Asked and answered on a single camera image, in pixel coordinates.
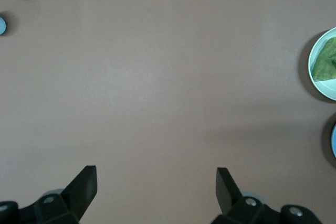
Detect pale green plate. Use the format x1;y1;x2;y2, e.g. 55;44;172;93
308;27;336;101

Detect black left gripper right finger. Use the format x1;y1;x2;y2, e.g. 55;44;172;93
211;167;322;224

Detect blue plate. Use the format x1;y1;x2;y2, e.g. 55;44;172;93
330;124;336;158

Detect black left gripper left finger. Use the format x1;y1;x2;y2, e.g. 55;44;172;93
0;165;98;224

